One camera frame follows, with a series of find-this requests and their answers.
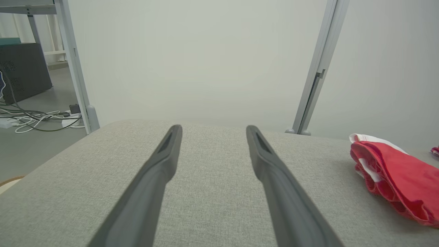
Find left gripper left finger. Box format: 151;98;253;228
87;124;183;247

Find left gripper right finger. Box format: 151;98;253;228
246;125;345;247

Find white power strip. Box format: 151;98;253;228
62;115;81;128

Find red and white shorts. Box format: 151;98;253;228
349;133;439;228

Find beige round object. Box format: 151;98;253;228
0;176;25;195

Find black computer case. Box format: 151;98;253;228
0;42;54;105

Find teal flat box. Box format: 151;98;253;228
0;37;22;47

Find white cable bundle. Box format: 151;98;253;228
0;109;86;134

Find grey partition post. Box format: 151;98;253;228
285;0;351;136
53;0;100;134

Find black cable bundle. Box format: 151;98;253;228
2;70;83;132

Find grey metal table frame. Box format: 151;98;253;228
0;0;59;66

